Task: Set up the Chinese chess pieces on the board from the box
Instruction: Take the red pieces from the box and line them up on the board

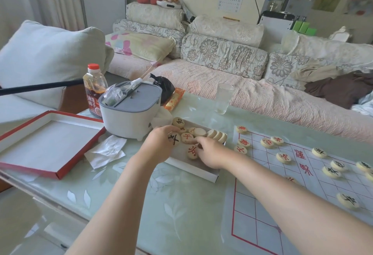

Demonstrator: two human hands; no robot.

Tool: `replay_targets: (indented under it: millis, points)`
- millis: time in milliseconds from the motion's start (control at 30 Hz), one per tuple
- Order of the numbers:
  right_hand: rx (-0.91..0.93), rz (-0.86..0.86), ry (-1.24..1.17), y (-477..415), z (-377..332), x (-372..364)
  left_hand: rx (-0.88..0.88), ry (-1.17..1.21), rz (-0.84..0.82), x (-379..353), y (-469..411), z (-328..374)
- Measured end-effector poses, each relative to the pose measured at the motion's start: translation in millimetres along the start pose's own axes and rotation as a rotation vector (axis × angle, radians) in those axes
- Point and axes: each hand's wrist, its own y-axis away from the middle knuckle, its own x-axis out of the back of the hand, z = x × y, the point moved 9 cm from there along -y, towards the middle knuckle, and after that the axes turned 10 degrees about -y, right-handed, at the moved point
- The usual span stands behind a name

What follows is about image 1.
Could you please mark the person's left hand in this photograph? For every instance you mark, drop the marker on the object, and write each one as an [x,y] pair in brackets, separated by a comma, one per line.
[158,147]

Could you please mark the person's right hand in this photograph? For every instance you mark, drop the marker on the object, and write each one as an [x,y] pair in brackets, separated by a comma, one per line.
[217,154]

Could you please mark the person's right fingers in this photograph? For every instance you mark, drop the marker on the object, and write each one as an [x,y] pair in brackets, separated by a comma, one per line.
[204,141]

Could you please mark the person's left fingers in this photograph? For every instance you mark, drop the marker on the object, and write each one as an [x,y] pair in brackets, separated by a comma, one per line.
[164,131]

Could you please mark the black-marked wooden chess disc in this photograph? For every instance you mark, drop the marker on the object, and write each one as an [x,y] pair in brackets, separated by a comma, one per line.
[339,165]
[370,176]
[174,139]
[319,153]
[348,200]
[364,166]
[332,172]

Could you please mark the person's right forearm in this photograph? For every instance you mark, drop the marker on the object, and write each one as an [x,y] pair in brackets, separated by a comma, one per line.
[291,202]

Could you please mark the person's left forearm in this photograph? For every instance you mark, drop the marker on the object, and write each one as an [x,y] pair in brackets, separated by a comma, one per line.
[116,205]

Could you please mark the pile of wooden chess pieces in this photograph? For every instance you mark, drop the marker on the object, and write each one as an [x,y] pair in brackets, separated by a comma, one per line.
[199,132]

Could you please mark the white cardboard chess box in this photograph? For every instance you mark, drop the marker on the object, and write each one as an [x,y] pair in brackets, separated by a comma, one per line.
[186,166]

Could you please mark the orange snack packet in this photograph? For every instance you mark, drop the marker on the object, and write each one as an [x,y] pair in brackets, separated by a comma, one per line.
[174,100]

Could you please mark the white grey tabletop appliance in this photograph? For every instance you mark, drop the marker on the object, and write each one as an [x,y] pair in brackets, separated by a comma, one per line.
[131,115]

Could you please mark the red-marked wooden chess disc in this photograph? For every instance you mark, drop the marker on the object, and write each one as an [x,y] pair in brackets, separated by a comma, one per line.
[283,158]
[240,149]
[244,143]
[242,130]
[291,179]
[267,143]
[277,140]

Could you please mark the black plastic bag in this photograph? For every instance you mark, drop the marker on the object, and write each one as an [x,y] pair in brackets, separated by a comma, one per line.
[163,87]

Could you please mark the clear drinking glass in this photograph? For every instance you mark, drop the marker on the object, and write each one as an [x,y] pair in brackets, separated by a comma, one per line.
[223,99]

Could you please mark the crumpled white tissue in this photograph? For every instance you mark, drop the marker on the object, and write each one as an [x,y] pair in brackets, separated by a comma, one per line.
[106,151]

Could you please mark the crumpled clear plastic bag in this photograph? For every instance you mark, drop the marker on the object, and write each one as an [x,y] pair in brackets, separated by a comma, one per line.
[114,94]

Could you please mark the pink-tipped stick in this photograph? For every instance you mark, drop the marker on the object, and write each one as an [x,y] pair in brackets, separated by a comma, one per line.
[151,69]

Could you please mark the sofa with pink cover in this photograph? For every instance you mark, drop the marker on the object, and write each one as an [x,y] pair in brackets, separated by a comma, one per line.
[262,100]

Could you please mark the red-capped sauce bottle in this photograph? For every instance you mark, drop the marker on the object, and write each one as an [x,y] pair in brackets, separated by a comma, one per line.
[93,89]

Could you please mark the floral grey bolster cushion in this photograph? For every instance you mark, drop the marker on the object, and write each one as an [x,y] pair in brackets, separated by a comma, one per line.
[282,68]
[151,32]
[224,56]

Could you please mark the pink yellow flower pillow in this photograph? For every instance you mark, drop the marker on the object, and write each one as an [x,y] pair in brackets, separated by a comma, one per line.
[140,45]

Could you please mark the white chess board sheet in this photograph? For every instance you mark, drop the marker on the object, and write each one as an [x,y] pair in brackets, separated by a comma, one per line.
[309,182]

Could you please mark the cream lace bolster cushion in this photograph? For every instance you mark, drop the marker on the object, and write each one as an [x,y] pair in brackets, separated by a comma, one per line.
[227,30]
[154,16]
[326,51]

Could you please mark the red white box lid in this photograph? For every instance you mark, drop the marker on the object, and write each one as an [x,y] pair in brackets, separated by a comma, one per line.
[46,144]

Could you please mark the white plastic device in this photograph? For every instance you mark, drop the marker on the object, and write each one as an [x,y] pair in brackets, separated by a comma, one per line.
[169,5]

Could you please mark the wooden stick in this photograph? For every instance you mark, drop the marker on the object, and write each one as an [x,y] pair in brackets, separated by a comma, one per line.
[231,18]

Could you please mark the beige garment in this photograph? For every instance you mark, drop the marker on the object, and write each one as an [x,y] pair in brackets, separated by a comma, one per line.
[314,73]

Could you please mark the black rod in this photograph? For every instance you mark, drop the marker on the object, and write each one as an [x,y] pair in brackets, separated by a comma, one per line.
[40,86]

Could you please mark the large white cushion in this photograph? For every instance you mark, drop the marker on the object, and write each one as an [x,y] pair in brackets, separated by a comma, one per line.
[49,59]

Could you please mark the white black floor appliance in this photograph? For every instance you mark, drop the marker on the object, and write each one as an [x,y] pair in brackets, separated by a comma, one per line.
[275,26]

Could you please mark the brown garment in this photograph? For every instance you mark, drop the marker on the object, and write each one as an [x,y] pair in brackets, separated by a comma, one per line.
[341,89]

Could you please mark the green boxes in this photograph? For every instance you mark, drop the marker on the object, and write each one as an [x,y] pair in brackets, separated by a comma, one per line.
[304,27]

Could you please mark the light blue cloth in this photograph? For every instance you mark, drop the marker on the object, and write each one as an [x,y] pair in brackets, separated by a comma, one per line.
[364,106]

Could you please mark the white plastic bag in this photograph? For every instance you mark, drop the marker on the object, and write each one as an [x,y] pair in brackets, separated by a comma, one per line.
[342,34]

